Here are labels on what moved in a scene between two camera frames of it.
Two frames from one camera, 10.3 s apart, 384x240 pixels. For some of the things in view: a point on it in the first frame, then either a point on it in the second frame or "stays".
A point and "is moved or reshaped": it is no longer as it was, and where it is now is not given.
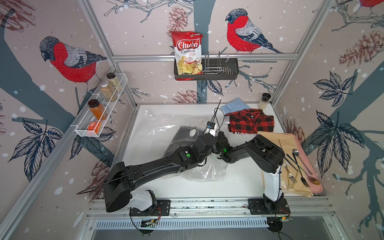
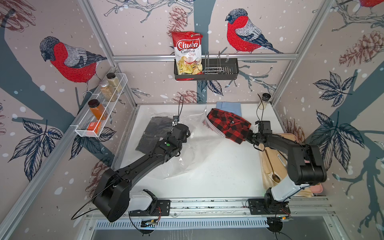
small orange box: [94, 126] stays
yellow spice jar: [113, 80] stays
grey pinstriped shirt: [185, 137] is moved or reshaped
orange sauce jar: [97, 109] stays
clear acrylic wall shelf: [91, 121] stays
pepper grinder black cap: [266, 97] stays
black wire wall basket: [213, 68] stays
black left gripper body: [199, 158] to [185, 138]
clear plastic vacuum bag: [169, 133] is moved or reshaped
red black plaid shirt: [250, 121] is moved or reshaped
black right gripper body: [221, 153] to [252, 137]
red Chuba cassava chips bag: [187, 46] stays
